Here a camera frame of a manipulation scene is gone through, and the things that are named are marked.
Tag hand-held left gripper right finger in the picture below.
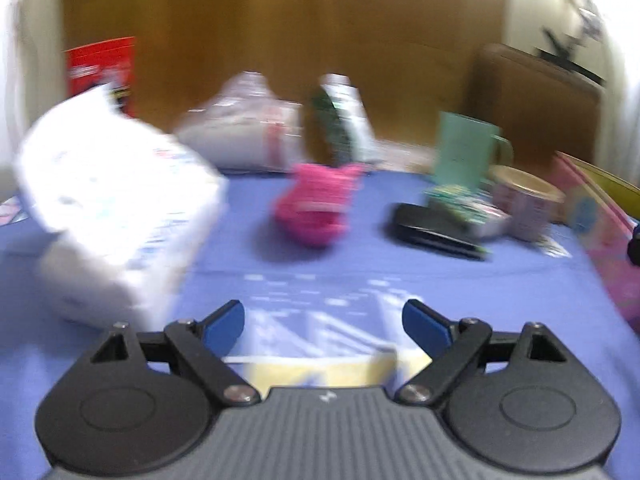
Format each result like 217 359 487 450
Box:
395 299 569 407

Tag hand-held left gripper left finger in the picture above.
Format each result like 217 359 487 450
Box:
89 300 262 407

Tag pink storage box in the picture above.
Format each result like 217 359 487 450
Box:
551 151 640 337

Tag black wallet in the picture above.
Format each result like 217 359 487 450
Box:
389 203 490 262

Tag blue printed tablecloth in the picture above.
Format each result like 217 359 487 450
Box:
0 166 640 480

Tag paper bowl with gold rim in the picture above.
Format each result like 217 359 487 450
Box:
489 165 567 242

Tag green foil pill pack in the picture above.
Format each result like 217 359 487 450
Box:
424 184 512 239

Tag pink knitted cloth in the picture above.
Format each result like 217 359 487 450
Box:
271 162 367 248

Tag large white tissue pack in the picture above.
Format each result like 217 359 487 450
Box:
14 84 230 330

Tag brown chair back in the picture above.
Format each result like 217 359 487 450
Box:
469 43 602 182

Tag teal mug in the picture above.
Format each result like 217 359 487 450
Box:
431 111 515 197

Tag plastic bag of white cups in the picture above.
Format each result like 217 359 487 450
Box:
174 72 307 172

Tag black tape strips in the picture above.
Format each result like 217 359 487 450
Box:
515 0 607 87

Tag green and white drink carton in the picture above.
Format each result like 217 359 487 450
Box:
309 73 385 167

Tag red box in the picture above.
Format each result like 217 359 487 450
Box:
64 36 137 119

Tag wooden board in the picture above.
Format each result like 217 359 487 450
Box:
61 0 507 172

